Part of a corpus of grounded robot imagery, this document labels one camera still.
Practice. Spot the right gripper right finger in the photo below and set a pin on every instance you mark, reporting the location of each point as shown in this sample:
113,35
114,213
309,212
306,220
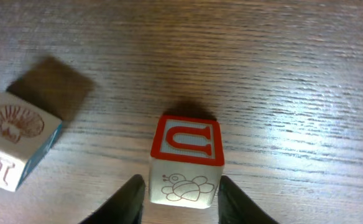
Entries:
235,207

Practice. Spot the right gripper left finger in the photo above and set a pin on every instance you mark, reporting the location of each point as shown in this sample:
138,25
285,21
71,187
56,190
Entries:
123,207

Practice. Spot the wooden block red U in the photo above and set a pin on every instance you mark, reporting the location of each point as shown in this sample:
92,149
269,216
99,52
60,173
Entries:
186,162

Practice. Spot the wooden block shell drawing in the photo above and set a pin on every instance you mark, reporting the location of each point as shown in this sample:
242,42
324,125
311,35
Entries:
26,135

